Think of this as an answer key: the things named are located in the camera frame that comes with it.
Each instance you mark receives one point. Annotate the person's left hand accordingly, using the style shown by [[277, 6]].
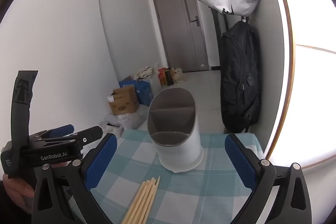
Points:
[[18, 192]]

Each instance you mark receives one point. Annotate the grey plastic parcel bag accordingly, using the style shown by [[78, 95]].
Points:
[[110, 125], [131, 119]]

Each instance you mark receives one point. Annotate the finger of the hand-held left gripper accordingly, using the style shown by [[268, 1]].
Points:
[[63, 129], [89, 134]]

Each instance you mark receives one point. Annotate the metal wall hook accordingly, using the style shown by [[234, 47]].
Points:
[[244, 18]]

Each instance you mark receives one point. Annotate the black yellow paper bag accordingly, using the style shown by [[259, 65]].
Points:
[[169, 78]]

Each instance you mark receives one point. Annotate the bundle of wooden chopsticks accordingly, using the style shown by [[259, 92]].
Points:
[[141, 203]]

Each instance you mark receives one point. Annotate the brown cardboard box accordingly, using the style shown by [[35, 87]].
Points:
[[123, 106]]

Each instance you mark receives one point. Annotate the teal checked tablecloth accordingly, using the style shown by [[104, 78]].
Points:
[[204, 187]]

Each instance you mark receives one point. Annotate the black backpack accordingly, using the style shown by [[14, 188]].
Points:
[[239, 77]]

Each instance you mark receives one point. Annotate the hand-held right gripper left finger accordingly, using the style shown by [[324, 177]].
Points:
[[102, 158]]

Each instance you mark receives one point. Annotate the white grey utensil holder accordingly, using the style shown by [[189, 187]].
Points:
[[181, 155]]

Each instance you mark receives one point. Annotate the blue cardboard box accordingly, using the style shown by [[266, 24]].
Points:
[[144, 90]]

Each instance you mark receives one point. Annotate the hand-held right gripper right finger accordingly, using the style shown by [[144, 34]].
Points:
[[241, 158]]

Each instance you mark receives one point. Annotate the person's left forearm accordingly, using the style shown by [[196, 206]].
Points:
[[10, 213]]

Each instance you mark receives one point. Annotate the red bag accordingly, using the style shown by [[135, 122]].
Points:
[[160, 75]]

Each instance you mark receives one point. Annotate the window with wooden frame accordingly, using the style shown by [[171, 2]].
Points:
[[309, 82]]

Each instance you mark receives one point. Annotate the grey door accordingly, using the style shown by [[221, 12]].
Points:
[[178, 29]]

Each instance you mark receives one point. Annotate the white woven sack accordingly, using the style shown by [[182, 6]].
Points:
[[155, 79]]

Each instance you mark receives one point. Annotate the cream cloth tote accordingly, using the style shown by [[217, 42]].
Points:
[[143, 72]]

